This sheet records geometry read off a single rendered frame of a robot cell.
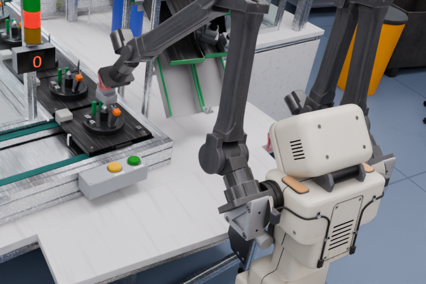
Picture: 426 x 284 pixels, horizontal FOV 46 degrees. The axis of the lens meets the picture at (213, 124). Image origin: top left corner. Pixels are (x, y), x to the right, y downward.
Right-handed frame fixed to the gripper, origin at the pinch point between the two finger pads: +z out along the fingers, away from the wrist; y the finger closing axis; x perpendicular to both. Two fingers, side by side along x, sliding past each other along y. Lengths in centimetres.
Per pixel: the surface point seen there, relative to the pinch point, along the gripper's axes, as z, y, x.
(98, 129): 9.3, 4.1, 10.7
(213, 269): 61, -46, 77
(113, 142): 6.7, 2.4, 17.3
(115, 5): 57, -54, -57
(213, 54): -10.5, -38.7, 1.5
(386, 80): 133, -353, 19
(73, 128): 14.9, 9.6, 6.7
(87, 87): 25.1, -6.2, -9.3
